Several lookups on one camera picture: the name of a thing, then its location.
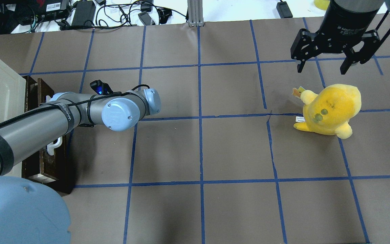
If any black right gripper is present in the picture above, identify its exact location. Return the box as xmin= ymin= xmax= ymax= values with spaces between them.
xmin=290 ymin=0 xmax=380 ymax=75

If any dark brown drawer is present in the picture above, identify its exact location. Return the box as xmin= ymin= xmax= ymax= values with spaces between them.
xmin=21 ymin=76 xmax=75 ymax=196

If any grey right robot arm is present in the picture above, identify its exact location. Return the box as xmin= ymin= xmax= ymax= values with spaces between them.
xmin=315 ymin=0 xmax=390 ymax=75

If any black small adapter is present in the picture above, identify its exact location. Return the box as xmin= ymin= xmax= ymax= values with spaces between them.
xmin=276 ymin=0 xmax=293 ymax=19

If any yellow plush toy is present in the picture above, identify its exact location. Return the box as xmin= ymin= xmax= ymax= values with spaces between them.
xmin=292 ymin=84 xmax=362 ymax=139

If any black power adapter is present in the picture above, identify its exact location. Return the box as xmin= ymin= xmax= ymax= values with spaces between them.
xmin=71 ymin=0 xmax=96 ymax=28

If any aluminium frame post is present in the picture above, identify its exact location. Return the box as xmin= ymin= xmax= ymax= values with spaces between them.
xmin=187 ymin=0 xmax=204 ymax=27

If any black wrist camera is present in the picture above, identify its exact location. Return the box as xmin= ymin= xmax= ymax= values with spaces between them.
xmin=89 ymin=79 xmax=114 ymax=95

